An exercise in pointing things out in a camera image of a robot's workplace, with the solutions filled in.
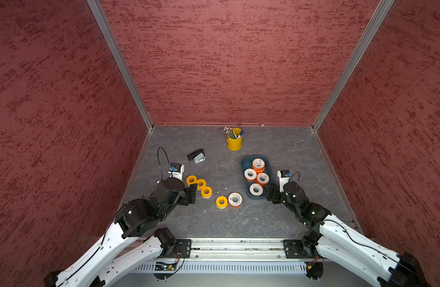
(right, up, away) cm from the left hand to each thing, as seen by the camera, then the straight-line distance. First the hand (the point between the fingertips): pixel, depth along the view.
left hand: (185, 188), depth 69 cm
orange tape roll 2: (+29, +1, +26) cm, 40 cm away
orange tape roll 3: (+36, -3, +23) cm, 43 cm away
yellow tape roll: (-3, 0, +26) cm, 26 cm away
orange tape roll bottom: (+21, -11, +19) cm, 30 cm away
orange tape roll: (+34, +6, +29) cm, 45 cm away
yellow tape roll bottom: (+14, -11, +17) cm, 25 cm away
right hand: (+38, -4, +14) cm, 40 cm away
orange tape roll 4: (+32, -4, +22) cm, 39 cm away
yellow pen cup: (+22, +17, +38) cm, 47 cm away
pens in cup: (+19, +23, +29) cm, 42 cm away
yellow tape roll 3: (+6, -7, +21) cm, 23 cm away
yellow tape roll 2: (+2, -5, +22) cm, 22 cm away
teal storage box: (+28, +6, +31) cm, 43 cm away
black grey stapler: (0, +10, +32) cm, 33 cm away
